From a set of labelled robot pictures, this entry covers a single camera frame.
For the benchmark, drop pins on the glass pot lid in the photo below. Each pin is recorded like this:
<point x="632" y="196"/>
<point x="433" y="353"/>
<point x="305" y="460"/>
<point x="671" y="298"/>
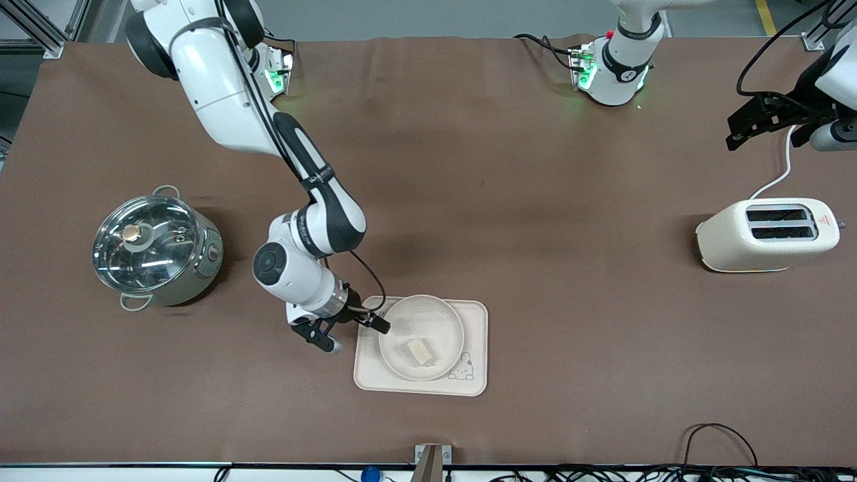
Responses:
<point x="147" y="244"/>

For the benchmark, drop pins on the silver electric cooking pot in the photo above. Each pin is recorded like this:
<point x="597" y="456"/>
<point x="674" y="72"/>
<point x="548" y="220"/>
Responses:
<point x="204" y="268"/>

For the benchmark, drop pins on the small blue round object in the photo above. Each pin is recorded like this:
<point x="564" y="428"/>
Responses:
<point x="370" y="475"/>

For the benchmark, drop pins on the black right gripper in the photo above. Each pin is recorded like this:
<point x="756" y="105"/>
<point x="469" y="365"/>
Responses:
<point x="354" y="313"/>

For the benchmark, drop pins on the round cream plate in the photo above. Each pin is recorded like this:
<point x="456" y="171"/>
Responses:
<point x="428" y="321"/>

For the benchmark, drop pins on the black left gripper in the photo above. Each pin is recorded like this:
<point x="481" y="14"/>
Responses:
<point x="797" y="107"/>

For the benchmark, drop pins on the grey metal bracket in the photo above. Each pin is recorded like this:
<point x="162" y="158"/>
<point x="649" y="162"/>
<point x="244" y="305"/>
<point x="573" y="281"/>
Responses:
<point x="432" y="462"/>

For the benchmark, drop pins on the cream two-slot toaster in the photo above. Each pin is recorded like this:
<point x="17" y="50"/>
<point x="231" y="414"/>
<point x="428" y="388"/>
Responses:
<point x="750" y="244"/>

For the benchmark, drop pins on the small cream bun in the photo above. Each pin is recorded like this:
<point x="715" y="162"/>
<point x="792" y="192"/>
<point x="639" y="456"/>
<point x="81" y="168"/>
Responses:
<point x="419" y="352"/>

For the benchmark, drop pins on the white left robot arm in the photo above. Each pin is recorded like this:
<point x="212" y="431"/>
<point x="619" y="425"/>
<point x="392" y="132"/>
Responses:
<point x="616" y="80"/>

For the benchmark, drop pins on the brown table mat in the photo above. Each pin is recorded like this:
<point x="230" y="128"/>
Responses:
<point x="569" y="234"/>

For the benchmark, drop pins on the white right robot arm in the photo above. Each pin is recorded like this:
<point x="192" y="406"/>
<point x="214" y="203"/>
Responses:
<point x="221" y="87"/>

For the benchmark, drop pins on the cream rabbit print tray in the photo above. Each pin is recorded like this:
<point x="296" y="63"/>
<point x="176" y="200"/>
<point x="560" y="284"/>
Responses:
<point x="475" y="335"/>

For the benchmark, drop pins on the aluminium frame profile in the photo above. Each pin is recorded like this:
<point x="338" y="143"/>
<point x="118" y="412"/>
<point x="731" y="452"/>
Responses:
<point x="813" y="41"/>
<point x="47" y="40"/>

